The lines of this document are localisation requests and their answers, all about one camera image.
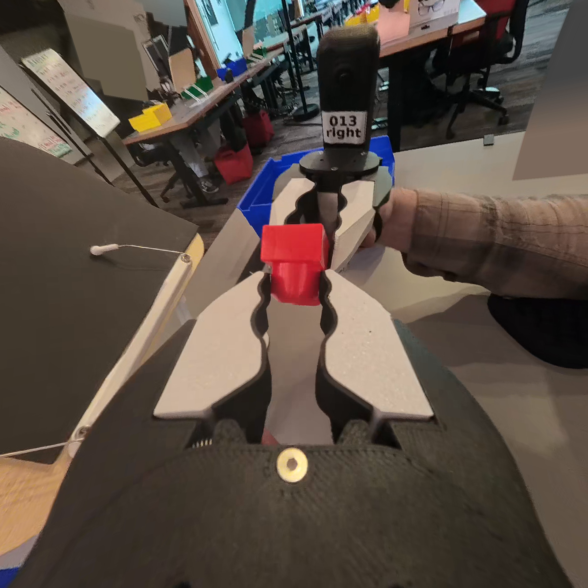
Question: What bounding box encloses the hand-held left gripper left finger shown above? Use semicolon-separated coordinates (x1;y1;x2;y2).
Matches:
153;271;273;423

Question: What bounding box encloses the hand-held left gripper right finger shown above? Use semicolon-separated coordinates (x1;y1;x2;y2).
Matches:
315;272;434;423

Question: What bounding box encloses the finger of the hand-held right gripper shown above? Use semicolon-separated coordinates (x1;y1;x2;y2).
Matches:
259;175;324;269
325;171;397;273

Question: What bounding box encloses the red plastic block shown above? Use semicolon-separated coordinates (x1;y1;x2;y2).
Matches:
259;223;332;307

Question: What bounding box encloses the person's right hand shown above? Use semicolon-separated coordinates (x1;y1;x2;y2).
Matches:
360;188;421;255

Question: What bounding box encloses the blue plastic bin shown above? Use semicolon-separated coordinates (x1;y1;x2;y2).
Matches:
236;135;397;237

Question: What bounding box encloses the red bucket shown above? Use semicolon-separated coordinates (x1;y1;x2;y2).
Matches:
213;145;256;185
243;110;275;149

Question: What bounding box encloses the black swivel chair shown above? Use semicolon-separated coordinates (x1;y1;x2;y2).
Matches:
430;0;532;140

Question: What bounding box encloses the long wooden workbench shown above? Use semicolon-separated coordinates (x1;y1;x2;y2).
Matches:
122;51;281;208

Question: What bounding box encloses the black backdrop board stand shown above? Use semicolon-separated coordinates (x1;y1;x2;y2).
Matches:
0;136;205;556

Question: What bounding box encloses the yellow plastic bin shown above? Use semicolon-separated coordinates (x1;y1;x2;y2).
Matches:
128;102;173;134

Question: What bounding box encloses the whiteboard easel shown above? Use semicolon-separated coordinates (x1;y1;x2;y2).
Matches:
20;47;121;139
0;87;73;160

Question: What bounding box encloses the thin white wire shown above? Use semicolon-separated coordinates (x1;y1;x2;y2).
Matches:
89;241;194;264

